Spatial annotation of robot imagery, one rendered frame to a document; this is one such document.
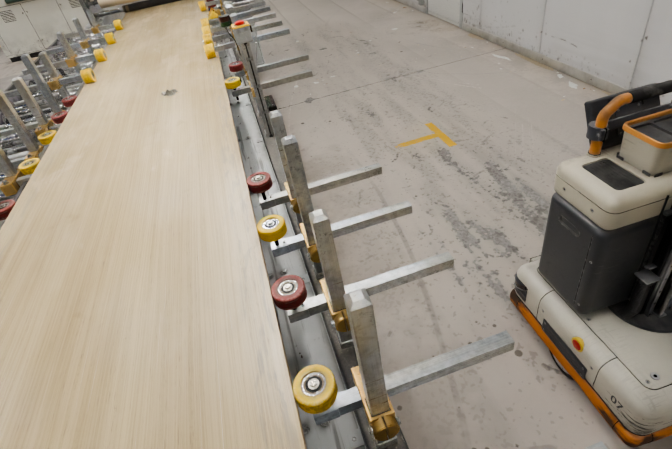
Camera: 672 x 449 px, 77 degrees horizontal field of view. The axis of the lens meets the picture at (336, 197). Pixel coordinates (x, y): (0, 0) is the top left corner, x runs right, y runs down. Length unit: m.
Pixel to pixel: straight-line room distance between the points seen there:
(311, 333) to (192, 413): 0.47
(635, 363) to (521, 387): 0.41
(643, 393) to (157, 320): 1.39
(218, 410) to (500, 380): 1.26
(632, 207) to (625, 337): 0.50
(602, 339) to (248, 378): 1.22
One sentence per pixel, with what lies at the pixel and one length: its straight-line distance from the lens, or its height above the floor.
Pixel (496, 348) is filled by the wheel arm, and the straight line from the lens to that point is 0.98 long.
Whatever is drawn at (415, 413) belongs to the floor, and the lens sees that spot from 1.81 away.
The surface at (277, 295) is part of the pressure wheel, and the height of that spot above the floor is 0.91.
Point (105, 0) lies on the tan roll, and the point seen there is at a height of 1.05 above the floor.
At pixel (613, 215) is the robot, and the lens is 1.43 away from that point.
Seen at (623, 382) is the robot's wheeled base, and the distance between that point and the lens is 1.68.
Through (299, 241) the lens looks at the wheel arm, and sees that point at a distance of 1.23.
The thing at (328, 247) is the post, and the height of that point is 1.04.
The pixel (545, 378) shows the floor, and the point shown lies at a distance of 1.94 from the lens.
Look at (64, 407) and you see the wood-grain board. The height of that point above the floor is 0.90.
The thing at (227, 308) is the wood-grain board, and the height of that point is 0.90.
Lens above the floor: 1.63
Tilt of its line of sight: 36 degrees down
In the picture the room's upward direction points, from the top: 11 degrees counter-clockwise
